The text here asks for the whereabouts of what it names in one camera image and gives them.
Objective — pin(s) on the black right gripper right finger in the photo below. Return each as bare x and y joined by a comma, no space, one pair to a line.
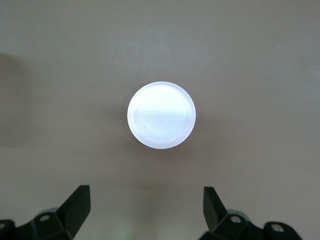
215,215

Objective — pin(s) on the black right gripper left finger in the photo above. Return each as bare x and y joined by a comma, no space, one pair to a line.
72,215

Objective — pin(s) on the pale pink round plate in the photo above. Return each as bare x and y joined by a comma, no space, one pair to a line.
161,115

